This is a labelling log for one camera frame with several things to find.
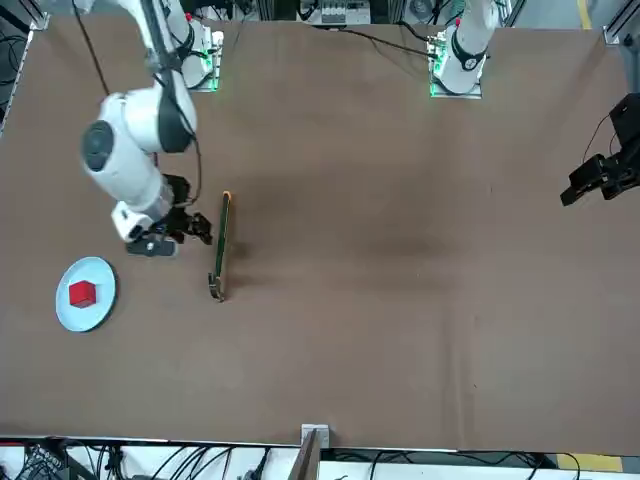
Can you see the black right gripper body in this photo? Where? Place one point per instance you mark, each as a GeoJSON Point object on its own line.
{"type": "Point", "coordinates": [179, 192]}

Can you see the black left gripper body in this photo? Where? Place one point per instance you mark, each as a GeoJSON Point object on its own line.
{"type": "Point", "coordinates": [629, 120]}

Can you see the green yellow claw hammer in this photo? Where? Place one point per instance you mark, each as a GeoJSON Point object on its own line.
{"type": "Point", "coordinates": [223, 235]}

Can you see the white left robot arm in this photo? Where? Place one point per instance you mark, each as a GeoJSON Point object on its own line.
{"type": "Point", "coordinates": [467, 50]}

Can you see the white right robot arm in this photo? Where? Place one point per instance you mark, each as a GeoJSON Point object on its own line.
{"type": "Point", "coordinates": [130, 165]}

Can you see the red wooden cube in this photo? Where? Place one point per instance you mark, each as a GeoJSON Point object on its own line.
{"type": "Point", "coordinates": [82, 295]}

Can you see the pale blue round plate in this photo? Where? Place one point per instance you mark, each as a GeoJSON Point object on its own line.
{"type": "Point", "coordinates": [95, 315]}

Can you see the white power strip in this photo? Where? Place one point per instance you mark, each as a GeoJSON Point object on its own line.
{"type": "Point", "coordinates": [335, 12]}

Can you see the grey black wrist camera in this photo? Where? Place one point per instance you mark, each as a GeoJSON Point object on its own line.
{"type": "Point", "coordinates": [150, 247]}

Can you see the silver aluminium frame profile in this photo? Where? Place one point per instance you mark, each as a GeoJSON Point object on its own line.
{"type": "Point", "coordinates": [620, 30]}
{"type": "Point", "coordinates": [312, 455]}
{"type": "Point", "coordinates": [35, 12]}

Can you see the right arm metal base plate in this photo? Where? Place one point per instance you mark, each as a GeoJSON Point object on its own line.
{"type": "Point", "coordinates": [217, 50]}

